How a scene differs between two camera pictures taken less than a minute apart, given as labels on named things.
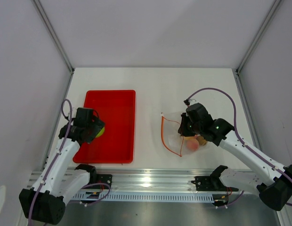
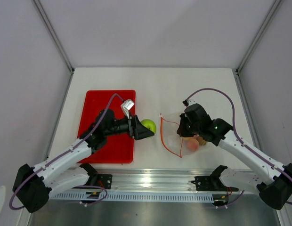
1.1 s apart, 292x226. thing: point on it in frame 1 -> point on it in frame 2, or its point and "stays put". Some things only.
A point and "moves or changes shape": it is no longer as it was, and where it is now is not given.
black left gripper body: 94,127 -> 125,126
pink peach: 192,145 stays put
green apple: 101,133 moves or changes shape
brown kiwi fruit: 202,141 stays put
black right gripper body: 188,128 stays put
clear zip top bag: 181,145 stays put
